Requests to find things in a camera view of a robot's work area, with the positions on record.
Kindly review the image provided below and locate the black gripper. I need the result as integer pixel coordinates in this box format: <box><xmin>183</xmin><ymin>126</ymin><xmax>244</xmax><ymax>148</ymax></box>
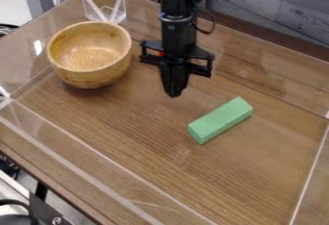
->
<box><xmin>140</xmin><ymin>40</ymin><xmax>213</xmax><ymax>96</ymax></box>

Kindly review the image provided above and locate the green foam stick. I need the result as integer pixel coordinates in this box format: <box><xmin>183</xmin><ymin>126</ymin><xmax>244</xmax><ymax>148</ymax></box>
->
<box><xmin>187</xmin><ymin>97</ymin><xmax>252</xmax><ymax>144</ymax></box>

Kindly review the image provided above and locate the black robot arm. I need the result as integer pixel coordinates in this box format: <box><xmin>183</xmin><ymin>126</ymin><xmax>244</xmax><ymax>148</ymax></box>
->
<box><xmin>140</xmin><ymin>0</ymin><xmax>213</xmax><ymax>97</ymax></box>

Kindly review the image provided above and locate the brown wooden bowl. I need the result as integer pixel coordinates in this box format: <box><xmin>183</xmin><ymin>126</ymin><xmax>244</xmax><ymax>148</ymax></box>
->
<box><xmin>46</xmin><ymin>21</ymin><xmax>132</xmax><ymax>89</ymax></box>

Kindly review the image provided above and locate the black metal table leg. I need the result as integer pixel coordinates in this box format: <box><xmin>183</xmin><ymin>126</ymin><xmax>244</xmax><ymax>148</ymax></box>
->
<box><xmin>34</xmin><ymin>183</ymin><xmax>48</xmax><ymax>201</ymax></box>

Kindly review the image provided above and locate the clear acrylic enclosure wall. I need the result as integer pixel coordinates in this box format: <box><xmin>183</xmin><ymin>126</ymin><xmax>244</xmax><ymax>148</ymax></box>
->
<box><xmin>0</xmin><ymin>0</ymin><xmax>329</xmax><ymax>225</ymax></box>

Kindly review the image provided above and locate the clear acrylic corner bracket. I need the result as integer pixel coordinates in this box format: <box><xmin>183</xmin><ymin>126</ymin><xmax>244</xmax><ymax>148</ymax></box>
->
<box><xmin>81</xmin><ymin>0</ymin><xmax>127</xmax><ymax>24</ymax></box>

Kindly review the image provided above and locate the black cable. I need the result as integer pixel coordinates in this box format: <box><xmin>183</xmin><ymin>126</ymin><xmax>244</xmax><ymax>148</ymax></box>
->
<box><xmin>0</xmin><ymin>199</ymin><xmax>36</xmax><ymax>225</ymax></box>

